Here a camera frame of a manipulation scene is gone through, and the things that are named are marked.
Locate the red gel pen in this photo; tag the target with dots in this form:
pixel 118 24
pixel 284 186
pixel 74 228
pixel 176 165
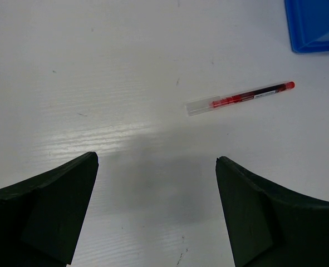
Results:
pixel 214 103

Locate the blue compartment storage bin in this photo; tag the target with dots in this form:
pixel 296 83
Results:
pixel 308 25

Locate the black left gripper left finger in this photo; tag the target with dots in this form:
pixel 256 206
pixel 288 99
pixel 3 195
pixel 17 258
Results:
pixel 41 218

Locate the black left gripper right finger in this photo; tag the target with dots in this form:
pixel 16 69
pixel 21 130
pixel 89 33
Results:
pixel 268 224

